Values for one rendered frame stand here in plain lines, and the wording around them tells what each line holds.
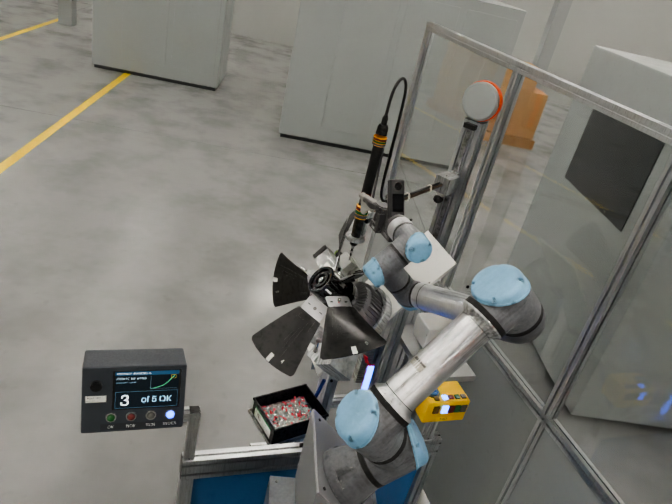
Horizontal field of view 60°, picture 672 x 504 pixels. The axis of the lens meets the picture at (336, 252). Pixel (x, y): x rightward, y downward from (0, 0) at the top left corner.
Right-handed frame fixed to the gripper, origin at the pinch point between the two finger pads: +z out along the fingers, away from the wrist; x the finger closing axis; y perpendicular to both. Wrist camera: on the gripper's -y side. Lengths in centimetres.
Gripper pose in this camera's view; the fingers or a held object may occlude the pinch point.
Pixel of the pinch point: (374, 193)
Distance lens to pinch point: 185.1
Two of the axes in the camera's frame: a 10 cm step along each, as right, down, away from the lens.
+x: 9.2, 0.4, 3.8
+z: -3.2, -4.7, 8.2
